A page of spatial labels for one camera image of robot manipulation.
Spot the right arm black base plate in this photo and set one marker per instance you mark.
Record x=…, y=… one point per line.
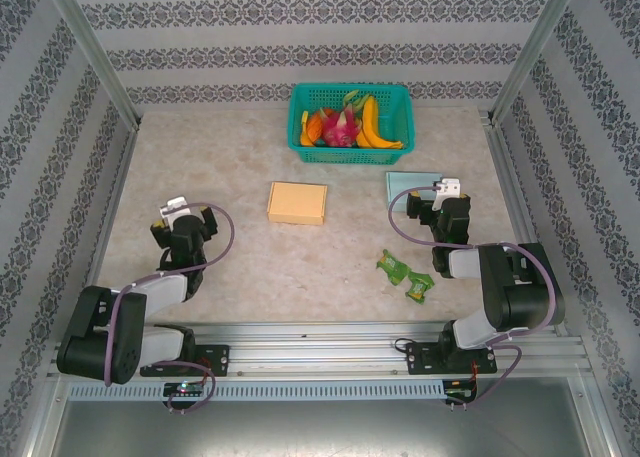
x=425, y=359

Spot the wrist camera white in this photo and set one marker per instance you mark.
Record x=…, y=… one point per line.
x=175, y=209
x=447, y=189

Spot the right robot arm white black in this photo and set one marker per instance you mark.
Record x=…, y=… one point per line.
x=515, y=287

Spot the aluminium mounting rail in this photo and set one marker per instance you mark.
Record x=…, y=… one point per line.
x=320, y=349

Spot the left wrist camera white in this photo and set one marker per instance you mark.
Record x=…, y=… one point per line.
x=175, y=209

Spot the aluminium frame post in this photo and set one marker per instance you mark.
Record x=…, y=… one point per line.
x=540, y=42
x=90, y=42

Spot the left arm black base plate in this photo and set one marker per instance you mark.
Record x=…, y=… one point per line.
x=215, y=359

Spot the teal plastic basket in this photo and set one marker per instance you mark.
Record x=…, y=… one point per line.
x=350, y=157

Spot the left aluminium side rail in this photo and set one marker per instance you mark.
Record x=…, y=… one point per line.
x=107, y=217

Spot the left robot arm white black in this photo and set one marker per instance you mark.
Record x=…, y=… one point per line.
x=110, y=337

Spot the right aluminium frame post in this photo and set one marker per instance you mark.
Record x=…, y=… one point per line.
x=540, y=42

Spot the right aluminium side rail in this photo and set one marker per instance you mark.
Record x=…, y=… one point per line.
x=520, y=202

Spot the yellow banana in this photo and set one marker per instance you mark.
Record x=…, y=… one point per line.
x=371, y=119
x=367, y=143

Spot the green snack packet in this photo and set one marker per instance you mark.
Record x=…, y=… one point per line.
x=419, y=288
x=392, y=267

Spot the pink dragon fruit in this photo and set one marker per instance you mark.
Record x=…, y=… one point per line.
x=340, y=129

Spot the yellow paper box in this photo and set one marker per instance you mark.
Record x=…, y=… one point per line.
x=297, y=202

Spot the small yellow fruit piece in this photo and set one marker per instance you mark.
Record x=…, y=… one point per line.
x=303, y=129

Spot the aluminium side rail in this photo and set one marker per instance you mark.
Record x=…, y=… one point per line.
x=520, y=202
x=107, y=217

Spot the orange fruit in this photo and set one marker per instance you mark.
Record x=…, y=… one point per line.
x=316, y=127

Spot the left aluminium frame post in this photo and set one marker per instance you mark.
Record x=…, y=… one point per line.
x=90, y=42

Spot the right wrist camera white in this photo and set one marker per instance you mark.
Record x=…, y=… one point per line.
x=447, y=189

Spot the light blue paper box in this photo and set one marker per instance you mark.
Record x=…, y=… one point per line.
x=405, y=182

